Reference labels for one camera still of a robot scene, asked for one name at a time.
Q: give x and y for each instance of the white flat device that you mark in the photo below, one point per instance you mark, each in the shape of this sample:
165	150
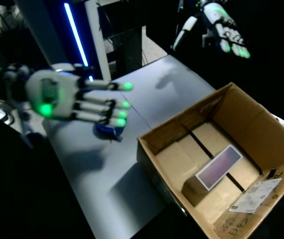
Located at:
1	115

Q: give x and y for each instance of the blue white display stand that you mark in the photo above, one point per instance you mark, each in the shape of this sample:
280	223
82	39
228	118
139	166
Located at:
49	30

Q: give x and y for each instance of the white bundle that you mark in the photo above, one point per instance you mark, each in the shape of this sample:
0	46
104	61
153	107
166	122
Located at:
5	20

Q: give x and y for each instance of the black metal rack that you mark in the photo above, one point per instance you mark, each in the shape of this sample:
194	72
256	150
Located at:
122	37

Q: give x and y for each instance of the small dark rectangular box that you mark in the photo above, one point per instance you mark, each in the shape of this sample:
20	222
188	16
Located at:
219	166

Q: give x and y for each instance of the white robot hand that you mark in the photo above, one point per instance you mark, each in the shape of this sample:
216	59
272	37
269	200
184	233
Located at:
54	94
215	13

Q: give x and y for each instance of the brown cardboard box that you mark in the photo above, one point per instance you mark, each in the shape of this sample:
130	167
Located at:
256	124

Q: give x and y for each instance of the glowing white light strip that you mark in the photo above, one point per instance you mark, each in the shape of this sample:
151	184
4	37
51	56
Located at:
76	37

